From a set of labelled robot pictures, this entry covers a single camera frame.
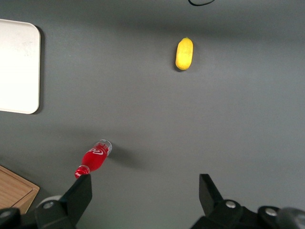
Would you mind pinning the yellow lemon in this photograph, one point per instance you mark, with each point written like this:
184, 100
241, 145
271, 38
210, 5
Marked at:
184, 53

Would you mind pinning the cream rectangular tray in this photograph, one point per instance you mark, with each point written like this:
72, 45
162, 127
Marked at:
16, 66

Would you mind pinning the wooden drawer cabinet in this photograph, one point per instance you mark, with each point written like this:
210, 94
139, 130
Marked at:
12, 188

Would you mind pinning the small red soda bottle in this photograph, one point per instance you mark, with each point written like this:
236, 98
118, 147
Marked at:
94, 158

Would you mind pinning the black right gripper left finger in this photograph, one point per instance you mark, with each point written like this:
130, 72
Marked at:
76, 198

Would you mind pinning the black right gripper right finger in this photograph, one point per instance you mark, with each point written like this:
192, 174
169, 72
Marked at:
212, 200

